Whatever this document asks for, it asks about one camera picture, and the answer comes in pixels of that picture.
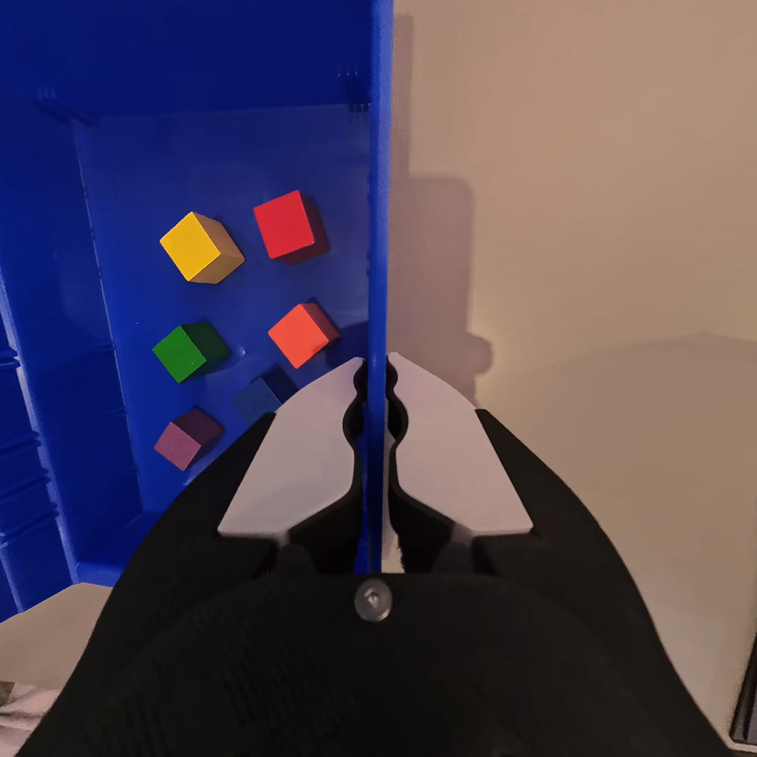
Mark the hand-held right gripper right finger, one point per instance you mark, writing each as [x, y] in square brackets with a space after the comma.
[455, 473]

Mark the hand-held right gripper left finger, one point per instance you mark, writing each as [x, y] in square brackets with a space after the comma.
[290, 473]

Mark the dark blue wooden cube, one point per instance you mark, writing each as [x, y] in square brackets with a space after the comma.
[257, 401]

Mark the purple wooden cube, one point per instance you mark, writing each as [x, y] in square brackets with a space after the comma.
[177, 443]

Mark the orange wooden cube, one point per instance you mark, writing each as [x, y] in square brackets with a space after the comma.
[298, 334]

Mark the green wooden cube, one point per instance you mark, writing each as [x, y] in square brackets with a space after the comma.
[177, 353]

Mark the yellow wooden cube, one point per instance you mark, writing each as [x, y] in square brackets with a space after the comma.
[189, 245]

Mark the red wooden cube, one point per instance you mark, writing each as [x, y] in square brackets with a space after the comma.
[284, 223]

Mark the blue plastic storage bin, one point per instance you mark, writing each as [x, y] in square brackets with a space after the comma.
[148, 88]

